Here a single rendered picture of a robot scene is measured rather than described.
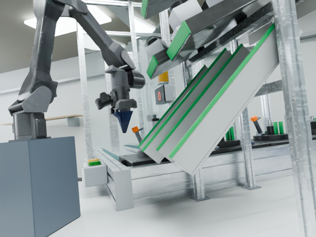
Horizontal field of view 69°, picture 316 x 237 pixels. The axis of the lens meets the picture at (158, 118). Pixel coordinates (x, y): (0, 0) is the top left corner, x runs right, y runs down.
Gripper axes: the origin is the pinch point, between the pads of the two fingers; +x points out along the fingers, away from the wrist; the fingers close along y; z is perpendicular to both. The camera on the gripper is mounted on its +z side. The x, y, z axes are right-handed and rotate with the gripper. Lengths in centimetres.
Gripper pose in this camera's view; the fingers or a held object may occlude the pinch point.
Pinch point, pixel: (123, 122)
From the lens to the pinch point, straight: 78.5
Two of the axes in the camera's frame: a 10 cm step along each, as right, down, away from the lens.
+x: 1.0, 9.9, -0.4
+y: 3.1, -0.7, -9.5
